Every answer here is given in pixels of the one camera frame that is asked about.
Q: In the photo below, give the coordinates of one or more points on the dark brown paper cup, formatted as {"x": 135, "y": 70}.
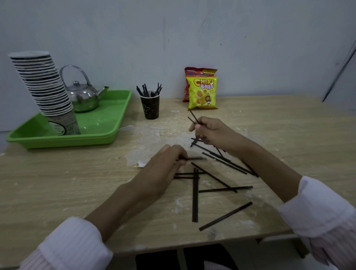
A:
{"x": 150, "y": 108}

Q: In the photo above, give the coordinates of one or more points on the person's left hand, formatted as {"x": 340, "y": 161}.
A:
{"x": 158, "y": 175}

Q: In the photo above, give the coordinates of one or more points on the yellow snack bag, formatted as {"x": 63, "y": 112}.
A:
{"x": 201, "y": 97}

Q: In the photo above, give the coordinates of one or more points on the pile of black straws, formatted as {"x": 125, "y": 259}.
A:
{"x": 195, "y": 200}

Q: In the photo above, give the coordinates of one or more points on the stack of paper cups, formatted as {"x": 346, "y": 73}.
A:
{"x": 44, "y": 83}

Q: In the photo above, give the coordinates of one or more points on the green plastic tray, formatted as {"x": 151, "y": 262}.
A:
{"x": 105, "y": 119}

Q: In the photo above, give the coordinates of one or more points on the pink striped shirt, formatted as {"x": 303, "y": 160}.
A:
{"x": 217, "y": 266}

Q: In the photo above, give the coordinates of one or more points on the thin dark pole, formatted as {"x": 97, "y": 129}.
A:
{"x": 339, "y": 71}

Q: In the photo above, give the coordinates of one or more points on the red snack bag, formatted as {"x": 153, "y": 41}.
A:
{"x": 197, "y": 71}

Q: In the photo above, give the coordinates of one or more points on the bunch of black straws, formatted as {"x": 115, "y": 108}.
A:
{"x": 146, "y": 91}

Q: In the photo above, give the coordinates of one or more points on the white paper scrap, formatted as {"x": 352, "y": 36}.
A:
{"x": 141, "y": 164}

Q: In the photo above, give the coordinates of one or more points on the person's right hand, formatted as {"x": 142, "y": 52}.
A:
{"x": 219, "y": 136}

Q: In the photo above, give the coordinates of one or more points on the single black straw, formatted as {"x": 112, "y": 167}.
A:
{"x": 191, "y": 120}
{"x": 194, "y": 158}
{"x": 194, "y": 116}

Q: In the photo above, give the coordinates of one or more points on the black trousers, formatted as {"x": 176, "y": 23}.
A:
{"x": 158, "y": 260}

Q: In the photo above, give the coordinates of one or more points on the person's right forearm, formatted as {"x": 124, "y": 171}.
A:
{"x": 272, "y": 172}

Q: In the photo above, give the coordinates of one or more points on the light wooden table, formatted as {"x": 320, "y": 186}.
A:
{"x": 69, "y": 180}

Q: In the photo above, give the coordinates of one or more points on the steel kettle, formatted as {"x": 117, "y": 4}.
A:
{"x": 82, "y": 97}

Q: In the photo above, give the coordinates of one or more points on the person's left forearm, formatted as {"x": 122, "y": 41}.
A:
{"x": 116, "y": 211}

